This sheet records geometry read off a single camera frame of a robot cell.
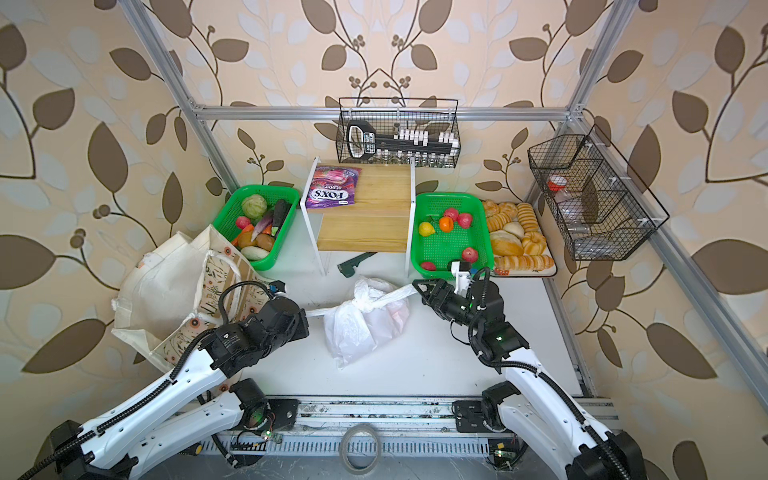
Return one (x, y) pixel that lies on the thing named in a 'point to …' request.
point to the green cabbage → (254, 206)
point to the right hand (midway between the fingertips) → (418, 291)
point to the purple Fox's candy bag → (333, 186)
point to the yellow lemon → (426, 229)
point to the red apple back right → (465, 220)
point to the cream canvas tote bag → (183, 289)
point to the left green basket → (258, 219)
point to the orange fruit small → (446, 224)
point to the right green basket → (443, 248)
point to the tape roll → (360, 427)
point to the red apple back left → (452, 213)
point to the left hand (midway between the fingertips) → (310, 317)
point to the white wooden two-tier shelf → (359, 208)
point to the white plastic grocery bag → (357, 325)
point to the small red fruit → (429, 266)
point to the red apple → (470, 255)
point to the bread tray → (519, 245)
